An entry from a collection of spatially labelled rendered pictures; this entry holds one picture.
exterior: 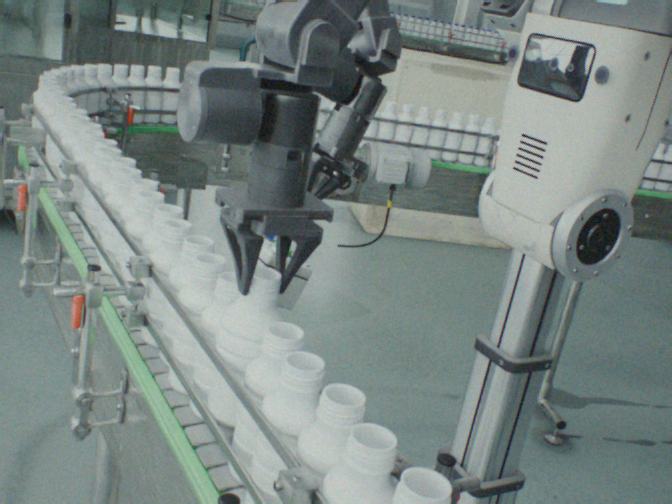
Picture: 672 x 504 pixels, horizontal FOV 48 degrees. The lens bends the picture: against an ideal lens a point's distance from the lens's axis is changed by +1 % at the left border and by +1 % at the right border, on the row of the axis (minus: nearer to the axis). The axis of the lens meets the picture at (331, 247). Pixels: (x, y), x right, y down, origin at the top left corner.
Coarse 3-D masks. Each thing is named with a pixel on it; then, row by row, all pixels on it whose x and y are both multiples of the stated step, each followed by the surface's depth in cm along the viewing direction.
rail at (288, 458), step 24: (48, 168) 153; (96, 192) 119; (96, 240) 119; (168, 288) 89; (168, 360) 89; (216, 360) 76; (240, 384) 71; (216, 432) 76; (264, 432) 66; (288, 456) 62
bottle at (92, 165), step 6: (96, 144) 128; (102, 144) 128; (108, 144) 128; (114, 144) 129; (96, 150) 129; (96, 156) 129; (90, 162) 130; (96, 162) 129; (90, 168) 128; (84, 186) 131; (84, 192) 131; (84, 198) 131; (84, 204) 131; (84, 210) 131; (84, 216) 131
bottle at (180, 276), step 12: (192, 240) 93; (204, 240) 93; (192, 252) 90; (204, 252) 90; (180, 264) 92; (180, 276) 91; (180, 288) 91; (168, 312) 92; (168, 324) 93; (168, 336) 93
